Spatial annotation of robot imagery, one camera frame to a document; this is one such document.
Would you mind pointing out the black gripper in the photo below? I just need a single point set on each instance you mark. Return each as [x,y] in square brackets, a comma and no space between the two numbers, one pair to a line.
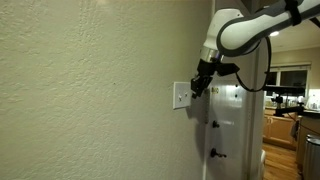
[206,71]

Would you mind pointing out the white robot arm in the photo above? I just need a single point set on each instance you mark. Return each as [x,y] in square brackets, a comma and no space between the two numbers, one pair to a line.
[232,34]

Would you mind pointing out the ceiling light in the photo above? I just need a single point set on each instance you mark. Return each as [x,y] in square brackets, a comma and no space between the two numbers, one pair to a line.
[273,34]

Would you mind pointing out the white door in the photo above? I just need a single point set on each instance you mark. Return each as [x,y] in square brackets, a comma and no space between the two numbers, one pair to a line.
[226,107]

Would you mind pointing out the black upper door knob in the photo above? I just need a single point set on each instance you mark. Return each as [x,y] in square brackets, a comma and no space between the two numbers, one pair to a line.
[215,124]

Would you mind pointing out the black lower door lever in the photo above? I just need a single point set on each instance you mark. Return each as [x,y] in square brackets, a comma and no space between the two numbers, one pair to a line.
[214,153]

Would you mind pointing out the kitchen window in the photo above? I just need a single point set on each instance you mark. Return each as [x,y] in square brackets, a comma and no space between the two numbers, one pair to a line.
[294,78]

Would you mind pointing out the wooden kitchen cabinet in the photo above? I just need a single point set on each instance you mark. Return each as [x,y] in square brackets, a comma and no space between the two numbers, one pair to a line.
[277,130]

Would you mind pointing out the grey trash can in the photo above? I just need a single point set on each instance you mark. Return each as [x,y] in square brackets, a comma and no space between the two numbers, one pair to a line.
[311,163]

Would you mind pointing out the white light switch plate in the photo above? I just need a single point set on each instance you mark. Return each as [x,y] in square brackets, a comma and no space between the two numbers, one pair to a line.
[179,89]

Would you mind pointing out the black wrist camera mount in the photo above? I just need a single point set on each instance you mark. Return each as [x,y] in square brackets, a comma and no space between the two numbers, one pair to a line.
[224,69]

